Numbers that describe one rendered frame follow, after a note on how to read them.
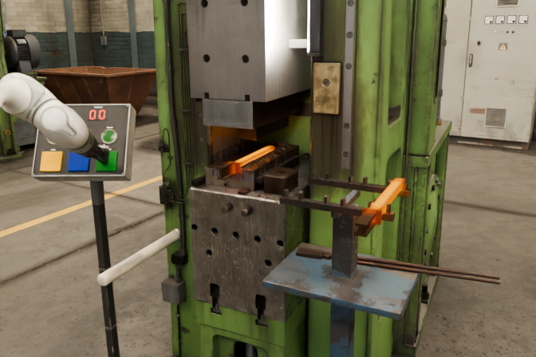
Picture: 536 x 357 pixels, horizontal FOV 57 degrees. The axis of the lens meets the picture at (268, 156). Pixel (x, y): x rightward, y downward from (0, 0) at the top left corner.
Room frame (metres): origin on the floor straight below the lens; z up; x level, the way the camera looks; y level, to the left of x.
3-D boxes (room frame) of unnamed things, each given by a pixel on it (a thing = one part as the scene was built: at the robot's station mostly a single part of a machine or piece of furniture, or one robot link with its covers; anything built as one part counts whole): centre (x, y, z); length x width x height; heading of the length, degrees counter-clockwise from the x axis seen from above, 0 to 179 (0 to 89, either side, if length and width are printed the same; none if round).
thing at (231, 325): (1.86, 0.00, 0.23); 0.55 x 0.37 x 0.47; 154
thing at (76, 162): (1.73, 0.68, 1.01); 0.07 x 0.05 x 0.07; 89
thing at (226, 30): (1.86, 0.01, 1.43); 0.42 x 0.39 x 0.40; 154
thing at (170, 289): (1.95, 0.41, 0.36); 0.09 x 0.07 x 0.12; 64
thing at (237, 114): (1.88, 0.05, 1.18); 0.42 x 0.20 x 0.10; 154
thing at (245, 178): (1.88, 0.05, 0.96); 0.42 x 0.20 x 0.09; 154
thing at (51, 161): (1.73, 0.78, 1.01); 0.07 x 0.05 x 0.07; 89
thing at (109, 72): (8.40, 2.88, 0.42); 1.89 x 1.20 x 0.85; 58
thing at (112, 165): (1.73, 0.58, 1.01); 0.07 x 0.05 x 0.07; 89
